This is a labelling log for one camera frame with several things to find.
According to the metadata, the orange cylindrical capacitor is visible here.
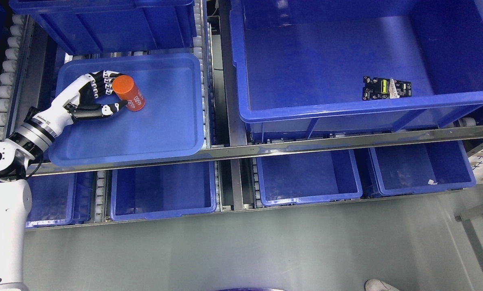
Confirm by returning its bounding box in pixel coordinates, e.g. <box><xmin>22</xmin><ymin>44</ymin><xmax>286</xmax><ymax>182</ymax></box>
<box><xmin>112</xmin><ymin>74</ymin><xmax>146</xmax><ymax>111</ymax></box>

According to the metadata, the black circuit board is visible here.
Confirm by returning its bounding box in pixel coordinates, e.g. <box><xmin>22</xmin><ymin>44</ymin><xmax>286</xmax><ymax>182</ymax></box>
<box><xmin>362</xmin><ymin>76</ymin><xmax>412</xmax><ymax>101</ymax></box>

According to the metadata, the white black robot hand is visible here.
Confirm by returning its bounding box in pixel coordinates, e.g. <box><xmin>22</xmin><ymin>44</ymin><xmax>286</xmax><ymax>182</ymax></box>
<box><xmin>27</xmin><ymin>70</ymin><xmax>127</xmax><ymax>135</ymax></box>

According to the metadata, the blue lower bin right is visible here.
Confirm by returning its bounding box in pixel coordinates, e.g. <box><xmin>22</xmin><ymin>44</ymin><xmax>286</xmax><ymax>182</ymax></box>
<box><xmin>356</xmin><ymin>141</ymin><xmax>476</xmax><ymax>198</ymax></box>

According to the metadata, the blue bin top left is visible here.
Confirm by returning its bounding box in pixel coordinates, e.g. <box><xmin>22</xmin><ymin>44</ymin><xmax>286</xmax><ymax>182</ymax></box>
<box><xmin>9</xmin><ymin>0</ymin><xmax>197</xmax><ymax>55</ymax></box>

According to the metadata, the metal shelf rack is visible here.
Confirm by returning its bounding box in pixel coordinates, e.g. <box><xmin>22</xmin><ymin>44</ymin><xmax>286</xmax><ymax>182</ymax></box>
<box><xmin>0</xmin><ymin>0</ymin><xmax>483</xmax><ymax>231</ymax></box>

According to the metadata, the large blue bin right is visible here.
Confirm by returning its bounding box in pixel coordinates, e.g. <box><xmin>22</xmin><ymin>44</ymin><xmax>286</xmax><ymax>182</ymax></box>
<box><xmin>230</xmin><ymin>0</ymin><xmax>483</xmax><ymax>142</ymax></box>

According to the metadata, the blue lower bin far left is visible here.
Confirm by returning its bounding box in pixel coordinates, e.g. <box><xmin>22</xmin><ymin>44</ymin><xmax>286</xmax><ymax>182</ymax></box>
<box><xmin>25</xmin><ymin>172</ymin><xmax>95</xmax><ymax>230</ymax></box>

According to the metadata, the blue lower bin middle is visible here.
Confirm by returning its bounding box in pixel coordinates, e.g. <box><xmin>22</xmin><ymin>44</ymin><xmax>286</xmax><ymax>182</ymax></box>
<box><xmin>256</xmin><ymin>150</ymin><xmax>363</xmax><ymax>207</ymax></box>

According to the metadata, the blue shallow tray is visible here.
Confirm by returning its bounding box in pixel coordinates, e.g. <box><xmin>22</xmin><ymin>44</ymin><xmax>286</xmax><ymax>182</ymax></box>
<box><xmin>48</xmin><ymin>53</ymin><xmax>205</xmax><ymax>167</ymax></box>

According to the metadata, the white sneaker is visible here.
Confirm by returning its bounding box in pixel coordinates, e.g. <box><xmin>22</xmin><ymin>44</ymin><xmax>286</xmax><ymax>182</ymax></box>
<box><xmin>364</xmin><ymin>278</ymin><xmax>399</xmax><ymax>291</ymax></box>

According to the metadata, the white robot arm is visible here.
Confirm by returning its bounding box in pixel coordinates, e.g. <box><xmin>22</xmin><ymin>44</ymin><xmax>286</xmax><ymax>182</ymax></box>
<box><xmin>0</xmin><ymin>114</ymin><xmax>72</xmax><ymax>291</ymax></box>

